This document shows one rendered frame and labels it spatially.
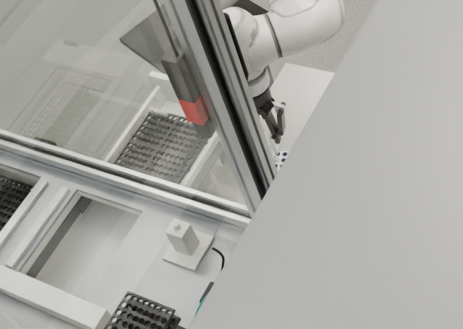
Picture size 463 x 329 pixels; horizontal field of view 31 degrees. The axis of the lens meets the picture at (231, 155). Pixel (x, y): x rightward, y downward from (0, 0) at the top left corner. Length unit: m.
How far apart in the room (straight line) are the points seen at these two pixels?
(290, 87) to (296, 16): 0.56
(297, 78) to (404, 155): 1.54
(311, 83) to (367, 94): 1.45
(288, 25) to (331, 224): 1.04
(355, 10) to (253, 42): 1.90
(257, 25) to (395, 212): 1.06
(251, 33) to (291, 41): 0.09
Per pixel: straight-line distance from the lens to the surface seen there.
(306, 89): 2.27
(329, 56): 3.43
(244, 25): 1.72
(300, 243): 0.74
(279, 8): 1.76
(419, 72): 0.85
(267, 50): 1.75
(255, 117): 1.45
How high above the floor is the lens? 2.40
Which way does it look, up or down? 49 degrees down
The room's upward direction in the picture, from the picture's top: 22 degrees counter-clockwise
